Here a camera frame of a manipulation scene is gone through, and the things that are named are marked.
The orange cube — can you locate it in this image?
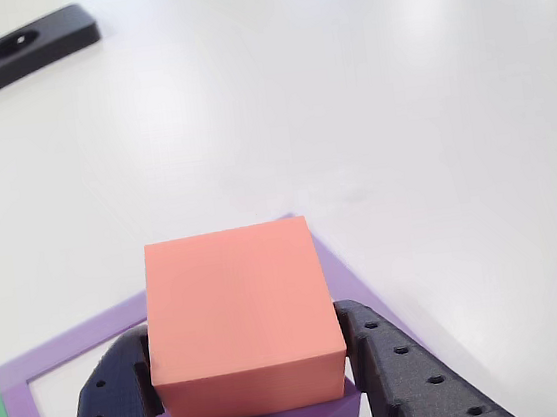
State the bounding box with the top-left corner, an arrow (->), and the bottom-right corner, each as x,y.
134,212 -> 356,417

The purple square frame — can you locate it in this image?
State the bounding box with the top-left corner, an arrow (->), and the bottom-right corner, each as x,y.
0,196 -> 449,417

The black power strip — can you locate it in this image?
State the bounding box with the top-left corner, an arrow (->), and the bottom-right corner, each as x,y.
0,1 -> 109,115

